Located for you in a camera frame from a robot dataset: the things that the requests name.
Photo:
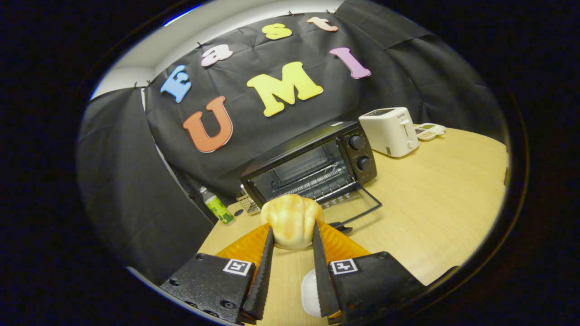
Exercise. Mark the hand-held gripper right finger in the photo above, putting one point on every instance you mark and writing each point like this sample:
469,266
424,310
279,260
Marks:
322,276

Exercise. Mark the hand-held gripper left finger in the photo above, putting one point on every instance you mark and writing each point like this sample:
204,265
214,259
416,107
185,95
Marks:
263,276

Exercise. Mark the golden bread roll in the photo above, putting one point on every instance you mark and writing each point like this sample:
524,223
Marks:
292,219

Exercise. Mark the black toaster oven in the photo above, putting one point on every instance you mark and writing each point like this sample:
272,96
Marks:
299,149

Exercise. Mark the white toaster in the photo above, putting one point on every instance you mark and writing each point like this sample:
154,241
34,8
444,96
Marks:
387,133

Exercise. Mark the white plate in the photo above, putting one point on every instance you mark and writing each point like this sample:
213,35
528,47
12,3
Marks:
309,294

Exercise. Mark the green label drink bottle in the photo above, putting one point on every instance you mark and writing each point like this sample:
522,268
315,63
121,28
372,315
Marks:
217,208

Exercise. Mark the white divided snack dish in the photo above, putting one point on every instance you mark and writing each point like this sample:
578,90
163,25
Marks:
428,132

